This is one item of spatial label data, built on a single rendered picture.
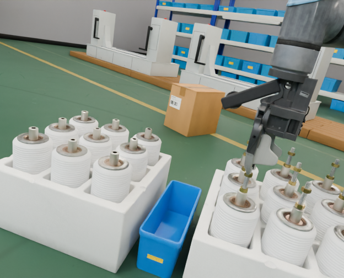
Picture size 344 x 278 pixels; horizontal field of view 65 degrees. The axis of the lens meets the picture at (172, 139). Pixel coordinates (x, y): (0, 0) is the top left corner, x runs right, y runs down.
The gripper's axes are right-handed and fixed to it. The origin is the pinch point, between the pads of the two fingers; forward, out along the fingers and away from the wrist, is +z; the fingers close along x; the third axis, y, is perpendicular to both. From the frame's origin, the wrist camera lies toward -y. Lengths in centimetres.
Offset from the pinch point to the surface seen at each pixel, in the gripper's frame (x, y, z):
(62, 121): -2, -55, 7
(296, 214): 1.6, 12.0, 7.5
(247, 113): 210, -45, 30
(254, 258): -6.0, 7.6, 16.4
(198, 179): 50, -26, 34
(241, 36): 519, -163, -56
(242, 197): -1.0, 1.1, 7.3
